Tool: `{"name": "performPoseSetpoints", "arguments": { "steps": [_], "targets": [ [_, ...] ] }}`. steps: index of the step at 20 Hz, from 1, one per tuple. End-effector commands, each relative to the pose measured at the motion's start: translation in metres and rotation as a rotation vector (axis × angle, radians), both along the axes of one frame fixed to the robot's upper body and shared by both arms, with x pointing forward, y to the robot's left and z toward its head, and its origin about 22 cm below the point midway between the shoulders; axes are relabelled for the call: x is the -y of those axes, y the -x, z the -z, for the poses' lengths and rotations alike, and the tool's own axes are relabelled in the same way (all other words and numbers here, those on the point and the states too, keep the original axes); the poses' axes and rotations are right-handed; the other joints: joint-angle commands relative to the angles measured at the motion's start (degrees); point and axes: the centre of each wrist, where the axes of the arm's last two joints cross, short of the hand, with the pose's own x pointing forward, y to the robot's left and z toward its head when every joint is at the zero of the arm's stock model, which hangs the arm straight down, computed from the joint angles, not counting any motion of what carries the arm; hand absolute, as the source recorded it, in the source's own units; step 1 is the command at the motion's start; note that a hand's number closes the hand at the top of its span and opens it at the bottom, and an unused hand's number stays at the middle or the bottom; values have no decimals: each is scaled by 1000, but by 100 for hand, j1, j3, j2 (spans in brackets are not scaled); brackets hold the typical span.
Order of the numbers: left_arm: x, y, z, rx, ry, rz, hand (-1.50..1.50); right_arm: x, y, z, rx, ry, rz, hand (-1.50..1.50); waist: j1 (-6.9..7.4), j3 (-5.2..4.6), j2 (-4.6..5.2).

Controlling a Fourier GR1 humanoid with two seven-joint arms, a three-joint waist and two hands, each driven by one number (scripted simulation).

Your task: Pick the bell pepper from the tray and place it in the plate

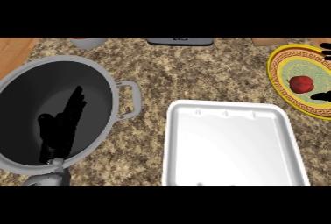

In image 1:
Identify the dark grey appliance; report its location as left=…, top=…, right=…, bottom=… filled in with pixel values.
left=146, top=38, right=214, bottom=47

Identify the red bell pepper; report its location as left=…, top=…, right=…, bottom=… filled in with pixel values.
left=288, top=75, right=316, bottom=95

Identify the grey round container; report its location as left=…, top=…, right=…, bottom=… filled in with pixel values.
left=69, top=38, right=109, bottom=51

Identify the brown wooden block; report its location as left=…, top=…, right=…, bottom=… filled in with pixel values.
left=251, top=38, right=289, bottom=47

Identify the yellow patterned plate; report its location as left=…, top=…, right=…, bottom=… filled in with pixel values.
left=265, top=44, right=331, bottom=122

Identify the large grey cooking pot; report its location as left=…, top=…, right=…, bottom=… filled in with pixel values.
left=0, top=55, right=143, bottom=177

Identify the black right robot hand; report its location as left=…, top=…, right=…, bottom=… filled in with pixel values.
left=310, top=42, right=331, bottom=102

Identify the pale wooden board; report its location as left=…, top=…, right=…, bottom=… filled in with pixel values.
left=0, top=38, right=39, bottom=81

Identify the white plastic tray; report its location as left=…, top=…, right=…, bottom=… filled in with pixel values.
left=159, top=99, right=311, bottom=187

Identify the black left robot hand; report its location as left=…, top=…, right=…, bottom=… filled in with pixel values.
left=35, top=85, right=88, bottom=165

